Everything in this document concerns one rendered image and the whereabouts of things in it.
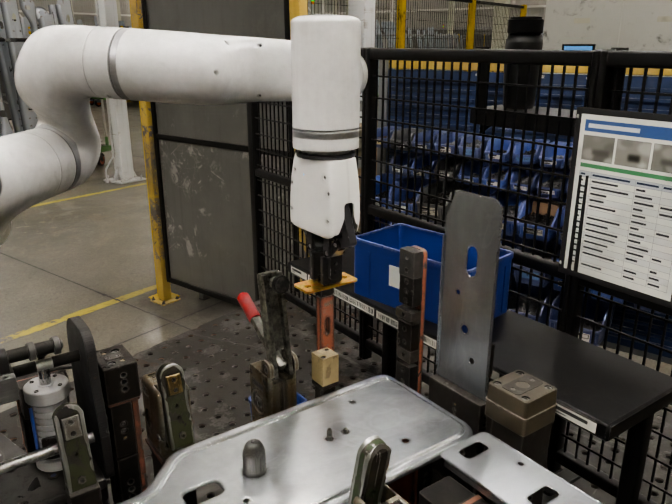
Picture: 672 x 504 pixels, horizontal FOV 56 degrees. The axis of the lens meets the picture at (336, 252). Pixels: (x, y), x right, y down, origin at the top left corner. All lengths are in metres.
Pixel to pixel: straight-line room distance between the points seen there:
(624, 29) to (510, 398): 6.46
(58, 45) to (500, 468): 0.81
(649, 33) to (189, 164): 5.01
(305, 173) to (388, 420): 0.43
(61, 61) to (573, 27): 6.80
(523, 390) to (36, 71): 0.81
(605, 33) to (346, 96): 6.63
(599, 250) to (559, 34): 6.33
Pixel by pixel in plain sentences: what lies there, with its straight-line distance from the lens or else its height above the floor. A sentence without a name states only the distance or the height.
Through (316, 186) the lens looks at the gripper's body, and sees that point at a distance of 0.78.
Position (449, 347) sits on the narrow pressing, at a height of 1.06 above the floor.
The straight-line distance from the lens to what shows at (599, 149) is 1.19.
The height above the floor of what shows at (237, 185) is 0.85.
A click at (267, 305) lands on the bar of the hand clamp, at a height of 1.17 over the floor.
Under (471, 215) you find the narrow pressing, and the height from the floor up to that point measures 1.30.
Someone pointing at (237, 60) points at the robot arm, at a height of 1.54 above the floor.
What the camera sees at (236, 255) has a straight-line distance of 3.52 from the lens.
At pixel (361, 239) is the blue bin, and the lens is 1.35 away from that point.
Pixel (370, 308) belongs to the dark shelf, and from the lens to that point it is 1.35.
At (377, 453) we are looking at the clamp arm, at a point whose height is 1.11.
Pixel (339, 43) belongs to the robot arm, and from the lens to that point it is 0.76.
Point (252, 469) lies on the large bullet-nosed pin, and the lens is 0.91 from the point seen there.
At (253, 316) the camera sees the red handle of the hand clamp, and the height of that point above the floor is 1.12.
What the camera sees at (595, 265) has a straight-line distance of 1.23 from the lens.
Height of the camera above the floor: 1.56
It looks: 18 degrees down
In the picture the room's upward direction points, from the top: straight up
